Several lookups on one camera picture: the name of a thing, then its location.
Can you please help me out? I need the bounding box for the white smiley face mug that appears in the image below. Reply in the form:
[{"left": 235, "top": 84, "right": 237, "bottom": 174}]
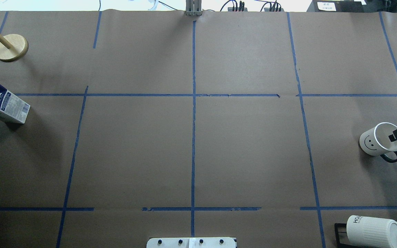
[{"left": 359, "top": 122, "right": 397, "bottom": 163}]

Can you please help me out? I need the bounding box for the black box with label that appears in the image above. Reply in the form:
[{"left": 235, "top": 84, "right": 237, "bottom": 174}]
[{"left": 307, "top": 0, "right": 384, "bottom": 13}]

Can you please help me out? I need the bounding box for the white ribbed HOME mug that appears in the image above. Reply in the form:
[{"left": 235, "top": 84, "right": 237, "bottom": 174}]
[{"left": 346, "top": 215, "right": 397, "bottom": 248}]

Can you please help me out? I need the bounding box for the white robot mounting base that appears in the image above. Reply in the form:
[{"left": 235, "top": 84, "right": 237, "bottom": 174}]
[{"left": 146, "top": 237, "right": 237, "bottom": 248}]

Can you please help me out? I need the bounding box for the wooden mug tree stand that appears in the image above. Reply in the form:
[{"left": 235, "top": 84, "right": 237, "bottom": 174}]
[{"left": 0, "top": 33, "right": 29, "bottom": 62}]

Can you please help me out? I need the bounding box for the black wire mug rack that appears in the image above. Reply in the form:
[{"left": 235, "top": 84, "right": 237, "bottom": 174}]
[{"left": 334, "top": 223, "right": 354, "bottom": 248}]

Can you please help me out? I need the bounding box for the black cable connector block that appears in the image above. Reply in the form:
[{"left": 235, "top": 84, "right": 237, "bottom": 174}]
[{"left": 227, "top": 0, "right": 248, "bottom": 12}]

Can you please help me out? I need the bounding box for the aluminium frame post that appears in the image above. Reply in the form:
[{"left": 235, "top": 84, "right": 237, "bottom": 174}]
[{"left": 185, "top": 0, "right": 203, "bottom": 16}]

